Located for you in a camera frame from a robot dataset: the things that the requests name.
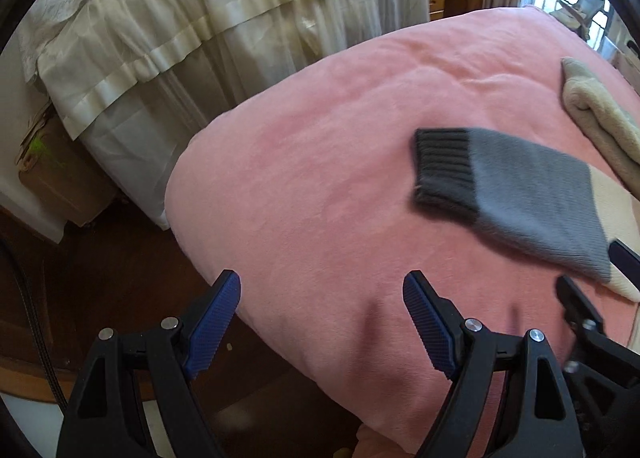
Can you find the grey and cream knit sweater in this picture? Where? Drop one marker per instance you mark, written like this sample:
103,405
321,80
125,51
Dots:
525,188

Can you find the brown cardboard box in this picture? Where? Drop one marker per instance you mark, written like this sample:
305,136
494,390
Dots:
65,173

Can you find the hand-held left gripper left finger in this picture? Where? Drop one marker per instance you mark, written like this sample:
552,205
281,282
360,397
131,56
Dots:
215,325

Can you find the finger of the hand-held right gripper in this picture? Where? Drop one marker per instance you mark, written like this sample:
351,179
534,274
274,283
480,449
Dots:
580,305
625,260

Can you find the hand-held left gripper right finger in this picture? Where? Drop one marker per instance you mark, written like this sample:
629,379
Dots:
430,330

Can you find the pink fleece blanket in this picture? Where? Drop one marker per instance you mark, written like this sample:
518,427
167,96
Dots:
325,163

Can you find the cream ruffled bed skirt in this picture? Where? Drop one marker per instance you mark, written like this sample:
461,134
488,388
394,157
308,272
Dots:
200,53

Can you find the beige fleece cloth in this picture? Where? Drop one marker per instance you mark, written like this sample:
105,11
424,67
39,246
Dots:
595,108

